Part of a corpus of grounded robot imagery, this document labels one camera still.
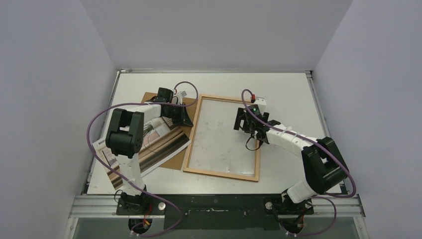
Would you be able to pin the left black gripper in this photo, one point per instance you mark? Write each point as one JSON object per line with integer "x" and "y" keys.
{"x": 183, "y": 119}

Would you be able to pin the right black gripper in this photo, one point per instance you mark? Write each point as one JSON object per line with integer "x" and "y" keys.
{"x": 244, "y": 119}

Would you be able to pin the printed plant photo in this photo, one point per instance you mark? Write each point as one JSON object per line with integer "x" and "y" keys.
{"x": 160, "y": 143}

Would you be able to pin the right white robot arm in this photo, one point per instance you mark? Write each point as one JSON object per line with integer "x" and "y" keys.
{"x": 323, "y": 164}

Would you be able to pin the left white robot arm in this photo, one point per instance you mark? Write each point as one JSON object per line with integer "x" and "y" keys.
{"x": 125, "y": 136}

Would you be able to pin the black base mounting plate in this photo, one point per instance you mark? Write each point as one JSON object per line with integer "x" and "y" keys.
{"x": 218, "y": 211}

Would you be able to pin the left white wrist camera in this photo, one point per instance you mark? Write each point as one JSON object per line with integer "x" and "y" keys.
{"x": 178, "y": 97}

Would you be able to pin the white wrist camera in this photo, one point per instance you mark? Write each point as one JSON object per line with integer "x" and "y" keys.
{"x": 178, "y": 97}
{"x": 258, "y": 101}

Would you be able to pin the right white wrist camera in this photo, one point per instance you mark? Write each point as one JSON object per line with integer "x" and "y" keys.
{"x": 258, "y": 101}

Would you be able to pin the wooden picture frame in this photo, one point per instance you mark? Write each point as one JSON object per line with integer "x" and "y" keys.
{"x": 217, "y": 173}

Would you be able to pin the aluminium rail front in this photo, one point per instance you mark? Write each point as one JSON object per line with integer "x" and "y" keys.
{"x": 104, "y": 206}

